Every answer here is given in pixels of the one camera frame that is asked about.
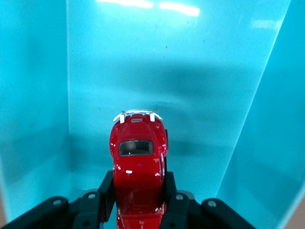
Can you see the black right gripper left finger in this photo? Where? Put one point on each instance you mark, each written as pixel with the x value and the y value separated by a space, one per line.
pixel 90 207

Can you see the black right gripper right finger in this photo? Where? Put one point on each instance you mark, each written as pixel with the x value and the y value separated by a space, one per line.
pixel 181 210

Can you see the red beetle toy car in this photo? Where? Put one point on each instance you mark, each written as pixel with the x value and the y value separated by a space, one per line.
pixel 138 181

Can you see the blue plastic box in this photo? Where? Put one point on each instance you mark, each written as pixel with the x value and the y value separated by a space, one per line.
pixel 166 59

